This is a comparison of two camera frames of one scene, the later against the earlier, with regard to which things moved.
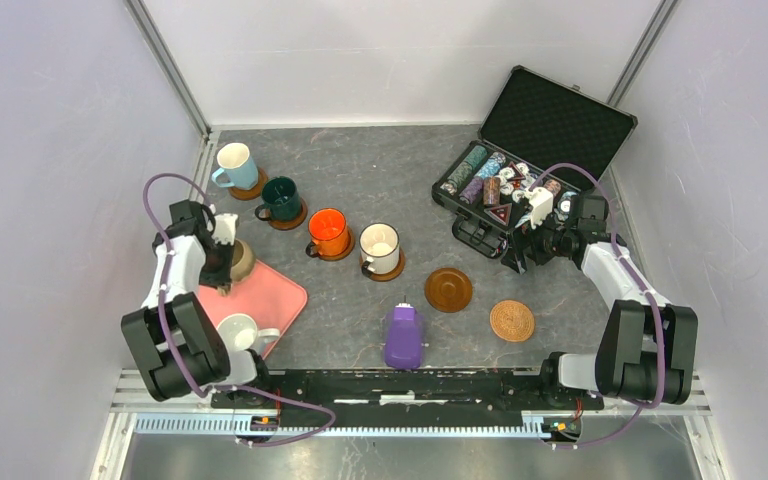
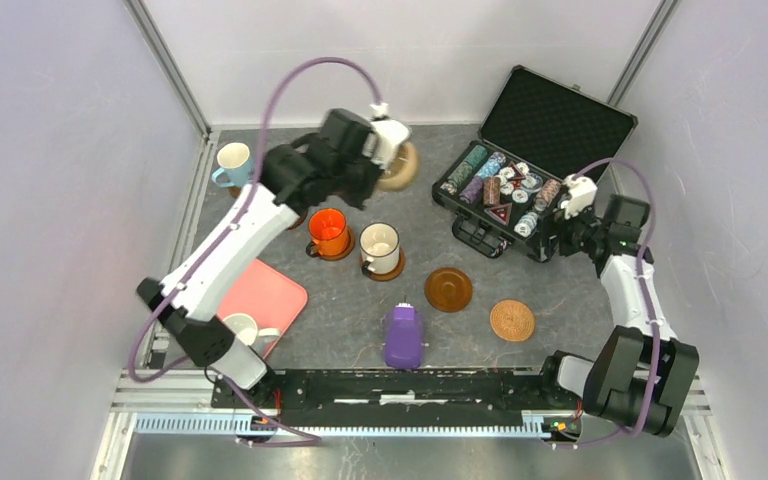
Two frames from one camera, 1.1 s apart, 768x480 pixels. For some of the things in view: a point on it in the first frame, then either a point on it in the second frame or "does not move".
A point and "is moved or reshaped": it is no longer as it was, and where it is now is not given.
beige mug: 243,260 is moved or reshaped
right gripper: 521,239 → 564,248
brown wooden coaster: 390,276 does not move
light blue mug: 238,169 does not move
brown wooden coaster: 448,290 does not move
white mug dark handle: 380,246 does not move
